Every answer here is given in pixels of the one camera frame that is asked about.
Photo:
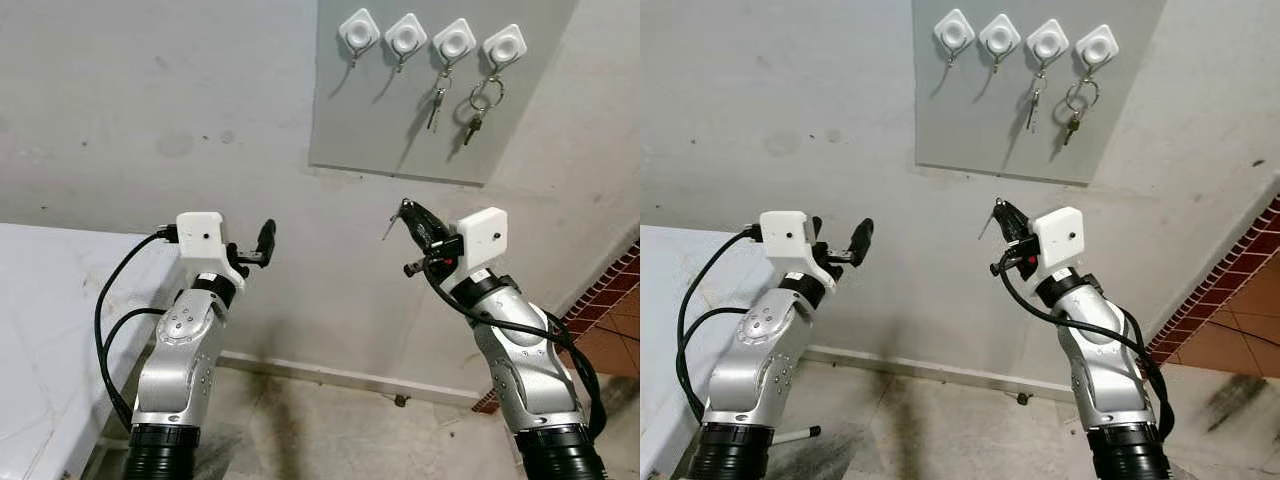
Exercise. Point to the white square wall hook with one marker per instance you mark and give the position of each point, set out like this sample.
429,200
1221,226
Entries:
505,47
406,36
954,31
1098,48
1048,43
1000,37
455,42
358,30

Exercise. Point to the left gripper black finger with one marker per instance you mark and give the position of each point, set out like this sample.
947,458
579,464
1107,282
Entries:
861,242
816,230
266,242

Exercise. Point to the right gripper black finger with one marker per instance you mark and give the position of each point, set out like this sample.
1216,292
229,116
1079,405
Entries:
1013,236
1016,216
424,238
428,220

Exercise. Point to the grey wall board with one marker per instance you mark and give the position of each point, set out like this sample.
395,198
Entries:
970,130
380,130

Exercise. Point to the slim silver hanging key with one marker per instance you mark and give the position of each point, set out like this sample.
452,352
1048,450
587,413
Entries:
1033,102
437,102

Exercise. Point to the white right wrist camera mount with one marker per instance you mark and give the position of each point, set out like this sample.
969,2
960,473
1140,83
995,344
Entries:
1060,240
485,240

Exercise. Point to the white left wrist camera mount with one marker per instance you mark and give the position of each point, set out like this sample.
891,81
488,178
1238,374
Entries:
200,235
785,235

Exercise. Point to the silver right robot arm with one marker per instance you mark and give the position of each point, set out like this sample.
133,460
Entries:
1105,370
530,380

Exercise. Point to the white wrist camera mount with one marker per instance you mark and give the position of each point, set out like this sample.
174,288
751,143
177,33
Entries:
485,240
1060,240
785,235
200,235

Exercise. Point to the small silver keys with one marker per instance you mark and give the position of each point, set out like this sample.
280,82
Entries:
393,224
988,222

